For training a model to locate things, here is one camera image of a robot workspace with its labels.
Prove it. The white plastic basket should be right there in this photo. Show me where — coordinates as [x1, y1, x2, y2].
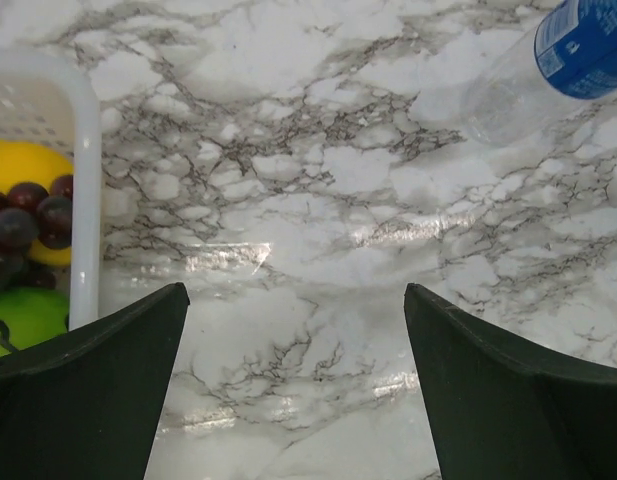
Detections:
[0, 48, 103, 330]

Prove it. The dark purple grape bunch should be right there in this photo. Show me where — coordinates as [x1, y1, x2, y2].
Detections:
[0, 174, 73, 291]

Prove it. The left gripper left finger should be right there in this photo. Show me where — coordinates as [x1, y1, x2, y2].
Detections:
[0, 283, 190, 479]

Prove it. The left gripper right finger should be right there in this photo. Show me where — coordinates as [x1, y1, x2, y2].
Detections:
[404, 284, 617, 480]

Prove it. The small yellow fruit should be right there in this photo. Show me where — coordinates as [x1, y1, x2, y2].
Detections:
[0, 140, 75, 266]

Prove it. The clear bottle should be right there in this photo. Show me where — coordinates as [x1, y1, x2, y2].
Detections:
[461, 0, 617, 146]

